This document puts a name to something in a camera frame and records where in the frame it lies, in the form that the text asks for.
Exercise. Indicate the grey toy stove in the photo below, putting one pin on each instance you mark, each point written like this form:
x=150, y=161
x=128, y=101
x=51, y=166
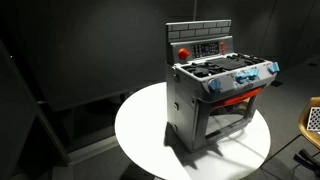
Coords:
x=186, y=100

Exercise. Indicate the wooden chair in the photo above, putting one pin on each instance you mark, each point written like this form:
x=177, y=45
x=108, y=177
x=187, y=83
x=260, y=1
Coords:
x=304, y=123

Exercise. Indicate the checkerboard calibration board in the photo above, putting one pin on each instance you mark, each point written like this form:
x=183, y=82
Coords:
x=314, y=119

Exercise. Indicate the black clamp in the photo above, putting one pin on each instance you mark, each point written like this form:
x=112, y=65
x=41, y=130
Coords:
x=306, y=158

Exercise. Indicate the round white pedestal table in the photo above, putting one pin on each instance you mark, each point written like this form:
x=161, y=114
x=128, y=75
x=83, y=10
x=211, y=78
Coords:
x=143, y=133

